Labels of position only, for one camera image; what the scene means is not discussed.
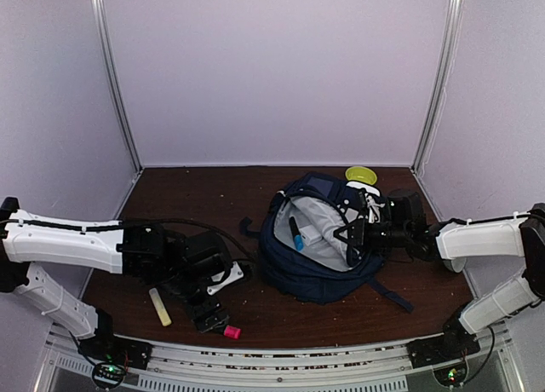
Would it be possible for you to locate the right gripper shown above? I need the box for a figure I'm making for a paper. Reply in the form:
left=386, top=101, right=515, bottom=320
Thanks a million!
left=335, top=217, right=410, bottom=250

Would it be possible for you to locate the white charger cube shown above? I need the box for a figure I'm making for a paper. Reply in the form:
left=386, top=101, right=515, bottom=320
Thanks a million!
left=299, top=225, right=322, bottom=246

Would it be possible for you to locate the pink highlighter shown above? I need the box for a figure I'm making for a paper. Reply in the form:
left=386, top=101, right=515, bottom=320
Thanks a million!
left=222, top=325, right=242, bottom=339

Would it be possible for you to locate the blue highlighter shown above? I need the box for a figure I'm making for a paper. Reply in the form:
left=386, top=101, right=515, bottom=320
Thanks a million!
left=289, top=216, right=304, bottom=251

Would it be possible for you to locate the navy blue backpack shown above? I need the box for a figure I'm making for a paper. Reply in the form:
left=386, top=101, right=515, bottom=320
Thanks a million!
left=239, top=172, right=414, bottom=312

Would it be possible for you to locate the yellow highlighter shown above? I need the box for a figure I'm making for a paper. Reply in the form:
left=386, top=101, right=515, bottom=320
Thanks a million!
left=148, top=288, right=172, bottom=327

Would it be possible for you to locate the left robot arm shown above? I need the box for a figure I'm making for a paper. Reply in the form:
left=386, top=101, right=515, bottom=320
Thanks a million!
left=1, top=197, right=243, bottom=361

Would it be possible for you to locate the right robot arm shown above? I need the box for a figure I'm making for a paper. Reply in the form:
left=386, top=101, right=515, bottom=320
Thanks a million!
left=333, top=189, right=544, bottom=360

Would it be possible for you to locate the green bowl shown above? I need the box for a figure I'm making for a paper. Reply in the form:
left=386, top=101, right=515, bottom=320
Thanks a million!
left=345, top=166, right=378, bottom=185

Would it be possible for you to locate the grey white bowl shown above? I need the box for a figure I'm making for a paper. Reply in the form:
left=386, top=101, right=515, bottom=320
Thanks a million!
left=443, top=257, right=467, bottom=274

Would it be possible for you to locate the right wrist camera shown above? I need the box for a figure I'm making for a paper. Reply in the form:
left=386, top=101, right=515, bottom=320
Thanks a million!
left=357, top=187, right=389, bottom=223

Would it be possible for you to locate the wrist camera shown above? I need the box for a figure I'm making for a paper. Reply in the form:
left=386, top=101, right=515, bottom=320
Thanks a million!
left=357, top=187, right=389, bottom=223
left=206, top=261, right=252, bottom=296

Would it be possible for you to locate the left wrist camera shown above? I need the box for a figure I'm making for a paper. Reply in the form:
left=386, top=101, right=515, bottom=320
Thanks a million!
left=206, top=261, right=252, bottom=296

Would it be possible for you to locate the left black cable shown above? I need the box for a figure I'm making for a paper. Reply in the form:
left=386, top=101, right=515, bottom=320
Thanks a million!
left=118, top=219, right=256, bottom=265

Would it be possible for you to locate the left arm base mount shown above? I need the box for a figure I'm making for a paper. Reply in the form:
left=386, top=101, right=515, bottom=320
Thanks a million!
left=79, top=337, right=152, bottom=370

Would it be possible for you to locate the aluminium front rail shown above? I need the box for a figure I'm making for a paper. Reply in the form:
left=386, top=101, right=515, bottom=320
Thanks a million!
left=36, top=319, right=523, bottom=392

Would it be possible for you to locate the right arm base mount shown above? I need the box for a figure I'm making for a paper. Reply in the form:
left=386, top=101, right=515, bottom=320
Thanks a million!
left=406, top=333, right=480, bottom=368

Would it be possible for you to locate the right aluminium post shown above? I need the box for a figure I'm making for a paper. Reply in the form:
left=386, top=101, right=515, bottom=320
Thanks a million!
left=411, top=0, right=463, bottom=176

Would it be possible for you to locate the aluminium post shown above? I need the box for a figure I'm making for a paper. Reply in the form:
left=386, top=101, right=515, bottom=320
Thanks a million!
left=90, top=0, right=143, bottom=173
left=411, top=0, right=463, bottom=176

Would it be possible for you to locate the left aluminium post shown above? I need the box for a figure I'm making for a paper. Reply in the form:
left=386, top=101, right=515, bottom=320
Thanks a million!
left=90, top=0, right=143, bottom=173

